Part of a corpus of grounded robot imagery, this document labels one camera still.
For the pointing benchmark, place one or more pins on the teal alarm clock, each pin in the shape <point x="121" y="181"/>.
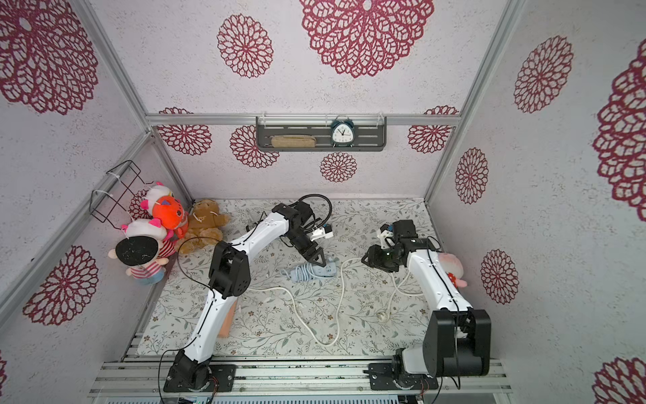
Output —
<point x="342" y="133"/>

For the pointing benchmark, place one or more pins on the orange plush toy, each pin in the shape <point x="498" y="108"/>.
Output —
<point x="172" y="215"/>

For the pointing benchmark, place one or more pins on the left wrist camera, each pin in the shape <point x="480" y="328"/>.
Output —
<point x="323" y="232"/>

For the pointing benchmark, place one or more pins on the light blue power strip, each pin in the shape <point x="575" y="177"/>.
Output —
<point x="311" y="271"/>

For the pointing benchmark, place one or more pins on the black wire basket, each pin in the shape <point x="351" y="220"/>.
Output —
<point x="121" y="201"/>

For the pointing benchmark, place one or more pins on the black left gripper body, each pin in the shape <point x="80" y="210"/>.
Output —
<point x="302" y="240"/>

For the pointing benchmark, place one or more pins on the grey wall shelf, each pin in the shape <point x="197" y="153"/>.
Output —
<point x="371" y="134"/>

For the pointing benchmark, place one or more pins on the white pink plush toy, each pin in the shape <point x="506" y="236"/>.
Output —
<point x="154" y="194"/>

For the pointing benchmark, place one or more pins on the brown teddy bear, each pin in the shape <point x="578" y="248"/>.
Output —
<point x="204" y="227"/>

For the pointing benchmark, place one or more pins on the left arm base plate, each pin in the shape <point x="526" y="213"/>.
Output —
<point x="200" y="378"/>

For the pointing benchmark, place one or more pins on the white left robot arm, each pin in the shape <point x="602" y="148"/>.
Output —
<point x="230" y="274"/>

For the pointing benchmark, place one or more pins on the orange power strip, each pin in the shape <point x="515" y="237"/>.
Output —
<point x="227" y="323"/>

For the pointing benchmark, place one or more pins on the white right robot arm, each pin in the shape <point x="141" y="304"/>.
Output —
<point x="457" y="342"/>

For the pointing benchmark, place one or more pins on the black faced striped plush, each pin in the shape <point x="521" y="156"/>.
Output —
<point x="145" y="250"/>

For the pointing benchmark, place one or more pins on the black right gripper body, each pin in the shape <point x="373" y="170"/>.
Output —
<point x="382" y="255"/>

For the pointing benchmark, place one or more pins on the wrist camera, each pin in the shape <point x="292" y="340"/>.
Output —
<point x="323" y="232"/>
<point x="386" y="237"/>

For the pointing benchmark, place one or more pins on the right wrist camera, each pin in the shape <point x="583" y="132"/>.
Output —
<point x="386" y="237"/>

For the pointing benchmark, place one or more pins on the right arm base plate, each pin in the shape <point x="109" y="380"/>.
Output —
<point x="385" y="377"/>

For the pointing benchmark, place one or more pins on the tan pouch on shelf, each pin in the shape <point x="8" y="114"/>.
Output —
<point x="293" y="141"/>

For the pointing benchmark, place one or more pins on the pink frog plush toy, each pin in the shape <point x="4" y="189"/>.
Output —
<point x="454" y="269"/>

